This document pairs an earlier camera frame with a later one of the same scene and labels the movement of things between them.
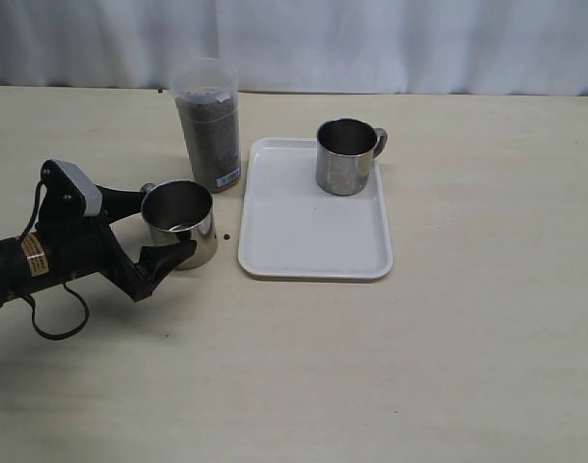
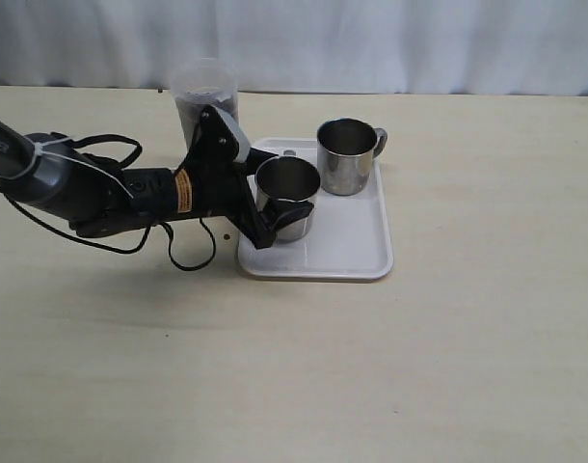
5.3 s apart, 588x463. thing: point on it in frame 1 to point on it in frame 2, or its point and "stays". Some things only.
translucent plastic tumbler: x=207 y=91 stays
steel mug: x=179 y=205 to x=287 y=178
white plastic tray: x=290 y=230 stays
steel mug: x=345 y=149 stays
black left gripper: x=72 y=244 to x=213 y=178
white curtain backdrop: x=463 y=47 stays
